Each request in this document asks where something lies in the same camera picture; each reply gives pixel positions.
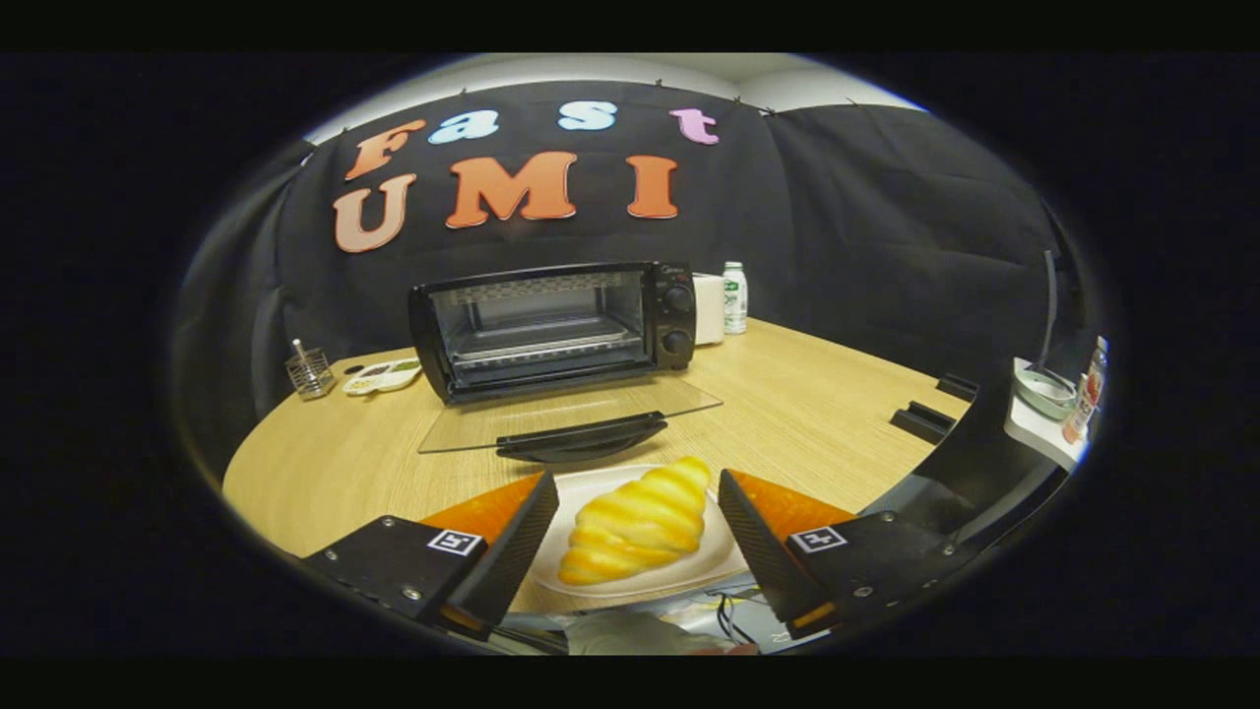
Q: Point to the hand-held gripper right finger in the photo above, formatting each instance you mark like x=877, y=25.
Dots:
x=763, y=551

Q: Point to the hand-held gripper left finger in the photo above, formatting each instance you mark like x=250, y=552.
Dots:
x=512, y=561

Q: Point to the yellow croissant bread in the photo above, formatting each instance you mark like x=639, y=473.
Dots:
x=635, y=527

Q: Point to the black toaster oven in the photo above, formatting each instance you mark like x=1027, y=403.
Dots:
x=675, y=315

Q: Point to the white bread toaster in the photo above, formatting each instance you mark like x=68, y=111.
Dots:
x=709, y=310

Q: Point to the white rectangular plate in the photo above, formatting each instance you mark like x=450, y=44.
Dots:
x=591, y=489

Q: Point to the black block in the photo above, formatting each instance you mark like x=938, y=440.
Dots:
x=922, y=421
x=957, y=386

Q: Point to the white divided snack dish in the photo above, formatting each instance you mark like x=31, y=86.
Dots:
x=389, y=376

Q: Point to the white bottle with green label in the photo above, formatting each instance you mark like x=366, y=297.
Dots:
x=735, y=300

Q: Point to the white side shelf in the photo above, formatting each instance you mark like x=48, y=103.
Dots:
x=1034, y=428

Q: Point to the grey bowl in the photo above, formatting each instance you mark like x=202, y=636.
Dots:
x=1045, y=392

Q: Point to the black backdrop cloth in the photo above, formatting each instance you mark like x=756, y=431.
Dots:
x=886, y=226

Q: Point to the red labelled bottle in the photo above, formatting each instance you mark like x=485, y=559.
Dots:
x=1083, y=404

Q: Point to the thin upright pole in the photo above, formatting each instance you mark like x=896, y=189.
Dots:
x=1050, y=305

